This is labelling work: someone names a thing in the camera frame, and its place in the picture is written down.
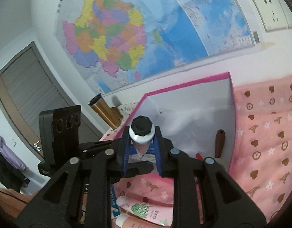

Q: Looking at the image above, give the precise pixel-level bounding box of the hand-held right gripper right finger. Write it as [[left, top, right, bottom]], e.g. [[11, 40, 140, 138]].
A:
[[153, 125, 267, 228]]

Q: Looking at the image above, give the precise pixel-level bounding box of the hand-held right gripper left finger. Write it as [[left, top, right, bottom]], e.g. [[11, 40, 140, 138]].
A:
[[15, 125, 134, 228]]

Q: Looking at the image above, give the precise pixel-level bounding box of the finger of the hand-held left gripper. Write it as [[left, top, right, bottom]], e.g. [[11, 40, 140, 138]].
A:
[[123, 161, 154, 178], [80, 141, 123, 153]]

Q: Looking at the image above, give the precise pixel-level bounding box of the white tube with black cap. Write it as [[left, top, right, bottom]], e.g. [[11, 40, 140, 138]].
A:
[[129, 116, 154, 159]]

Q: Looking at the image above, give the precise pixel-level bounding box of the small pale pink tube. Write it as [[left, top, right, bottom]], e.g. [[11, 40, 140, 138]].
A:
[[116, 195, 174, 226]]

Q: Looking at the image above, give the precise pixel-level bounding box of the pink cardboard box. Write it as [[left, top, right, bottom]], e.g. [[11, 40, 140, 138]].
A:
[[99, 72, 237, 183]]

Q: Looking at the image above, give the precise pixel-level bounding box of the brown claw back scratcher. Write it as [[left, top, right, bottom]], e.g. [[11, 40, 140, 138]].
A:
[[215, 129, 226, 159]]

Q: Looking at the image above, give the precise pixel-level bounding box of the gold thermos tumbler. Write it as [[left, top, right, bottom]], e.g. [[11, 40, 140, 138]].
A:
[[88, 94, 123, 130]]

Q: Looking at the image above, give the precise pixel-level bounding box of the white and blue medicine box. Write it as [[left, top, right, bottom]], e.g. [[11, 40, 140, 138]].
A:
[[110, 183, 121, 220]]

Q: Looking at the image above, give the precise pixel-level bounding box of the grey door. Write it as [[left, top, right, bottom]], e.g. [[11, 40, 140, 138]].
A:
[[0, 41, 106, 169]]

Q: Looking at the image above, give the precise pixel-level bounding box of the purple hanging garment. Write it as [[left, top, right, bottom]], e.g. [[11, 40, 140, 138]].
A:
[[0, 133, 26, 171]]

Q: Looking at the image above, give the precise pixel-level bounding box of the black hanging garment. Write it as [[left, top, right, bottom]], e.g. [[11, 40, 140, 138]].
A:
[[0, 147, 30, 193]]

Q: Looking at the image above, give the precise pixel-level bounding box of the pink printed tablecloth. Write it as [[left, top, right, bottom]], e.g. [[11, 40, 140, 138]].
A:
[[99, 75, 292, 228]]

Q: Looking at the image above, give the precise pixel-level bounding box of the colourful wall map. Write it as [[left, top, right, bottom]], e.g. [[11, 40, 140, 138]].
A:
[[54, 0, 263, 95]]

